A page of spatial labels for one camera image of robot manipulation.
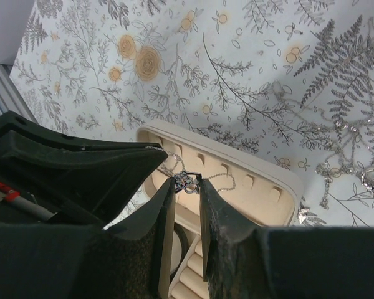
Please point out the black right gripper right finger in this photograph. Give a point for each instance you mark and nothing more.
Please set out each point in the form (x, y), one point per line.
(244, 260)

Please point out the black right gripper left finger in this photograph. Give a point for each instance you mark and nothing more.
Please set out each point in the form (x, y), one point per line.
(131, 259)

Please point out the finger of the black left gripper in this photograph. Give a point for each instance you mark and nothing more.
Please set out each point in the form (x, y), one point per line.
(28, 144)
(71, 196)

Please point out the beige jewelry box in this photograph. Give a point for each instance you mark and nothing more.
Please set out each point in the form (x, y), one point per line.
(263, 192)

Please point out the black bangle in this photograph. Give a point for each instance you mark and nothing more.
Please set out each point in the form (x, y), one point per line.
(180, 247)

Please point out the floral patterned tablecloth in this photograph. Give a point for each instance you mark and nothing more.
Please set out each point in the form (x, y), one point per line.
(289, 81)

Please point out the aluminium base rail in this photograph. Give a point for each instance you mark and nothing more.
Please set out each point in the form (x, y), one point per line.
(10, 98)

